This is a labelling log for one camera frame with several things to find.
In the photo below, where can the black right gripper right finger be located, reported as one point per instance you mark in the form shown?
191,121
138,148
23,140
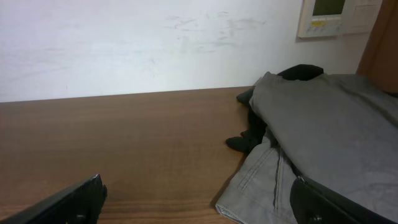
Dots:
313,203

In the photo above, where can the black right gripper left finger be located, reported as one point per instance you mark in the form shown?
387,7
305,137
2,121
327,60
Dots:
78,204

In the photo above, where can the light grey checked shorts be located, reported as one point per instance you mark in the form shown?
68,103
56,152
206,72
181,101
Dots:
260,191

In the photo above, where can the dark grey folded garment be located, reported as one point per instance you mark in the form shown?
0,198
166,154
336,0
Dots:
338,130

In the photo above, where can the black garment under pile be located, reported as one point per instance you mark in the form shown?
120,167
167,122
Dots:
250,138

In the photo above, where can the brown wooden side panel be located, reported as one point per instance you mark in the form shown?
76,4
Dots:
379,60

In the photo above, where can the white wall control panel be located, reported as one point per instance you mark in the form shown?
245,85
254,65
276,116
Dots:
329,18

